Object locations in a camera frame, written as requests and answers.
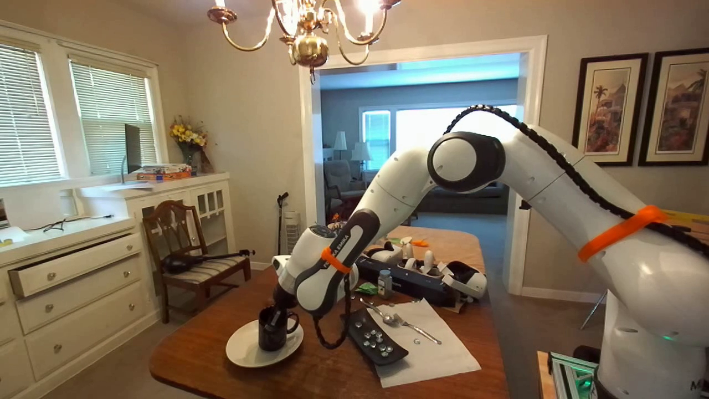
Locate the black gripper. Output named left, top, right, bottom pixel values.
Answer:
left=272, top=286, right=298, bottom=311

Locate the black cup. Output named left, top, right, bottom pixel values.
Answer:
left=260, top=307, right=299, bottom=353

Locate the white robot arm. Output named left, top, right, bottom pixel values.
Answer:
left=274, top=105, right=709, bottom=399

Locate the white round plate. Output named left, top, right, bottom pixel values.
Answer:
left=223, top=317, right=306, bottom=370

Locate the black tray with pebbles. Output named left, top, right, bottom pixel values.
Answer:
left=347, top=308, right=407, bottom=367

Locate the wooden chair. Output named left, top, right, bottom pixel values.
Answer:
left=142, top=199, right=251, bottom=321

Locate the silver spoon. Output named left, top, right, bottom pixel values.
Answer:
left=372, top=308, right=442, bottom=347

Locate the long black box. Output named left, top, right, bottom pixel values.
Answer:
left=357, top=258, right=457, bottom=307

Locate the white glass door cabinet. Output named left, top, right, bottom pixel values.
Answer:
left=77, top=170, right=237, bottom=276

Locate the white paper mat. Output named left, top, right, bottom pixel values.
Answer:
left=371, top=299, right=480, bottom=389

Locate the white VR headset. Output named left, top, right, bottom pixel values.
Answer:
left=443, top=262, right=487, bottom=299

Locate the yellow flower bouquet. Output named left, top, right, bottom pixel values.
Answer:
left=168, top=117, right=212, bottom=173

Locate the white drawer dresser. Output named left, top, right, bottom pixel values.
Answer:
left=0, top=220, right=157, bottom=399

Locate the brass chandelier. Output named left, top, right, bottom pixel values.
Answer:
left=206, top=0, right=402, bottom=72

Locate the left framed picture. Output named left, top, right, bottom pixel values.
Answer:
left=571, top=53, right=649, bottom=167

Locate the framed picture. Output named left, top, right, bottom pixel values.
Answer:
left=638, top=49, right=709, bottom=167
left=571, top=53, right=649, bottom=167

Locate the right framed picture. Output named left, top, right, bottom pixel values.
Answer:
left=638, top=49, right=709, bottom=167

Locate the green robot base frame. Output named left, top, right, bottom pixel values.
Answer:
left=537, top=350, right=598, bottom=399

